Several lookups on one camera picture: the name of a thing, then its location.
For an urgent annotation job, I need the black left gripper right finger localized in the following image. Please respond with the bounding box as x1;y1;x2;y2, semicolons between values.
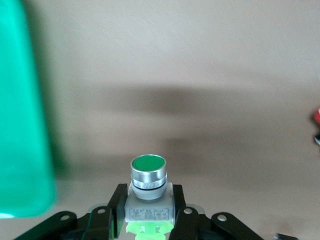
169;183;261;240

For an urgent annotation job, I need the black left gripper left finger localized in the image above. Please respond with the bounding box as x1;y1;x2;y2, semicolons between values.
14;183;128;240

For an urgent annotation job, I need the green push button grey base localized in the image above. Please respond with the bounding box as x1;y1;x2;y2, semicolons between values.
123;154;175;237

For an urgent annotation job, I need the green plastic tray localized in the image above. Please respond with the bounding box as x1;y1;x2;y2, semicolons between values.
0;0;60;219

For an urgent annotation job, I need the red push button orange base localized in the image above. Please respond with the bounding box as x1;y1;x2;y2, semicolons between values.
311;106;320;147

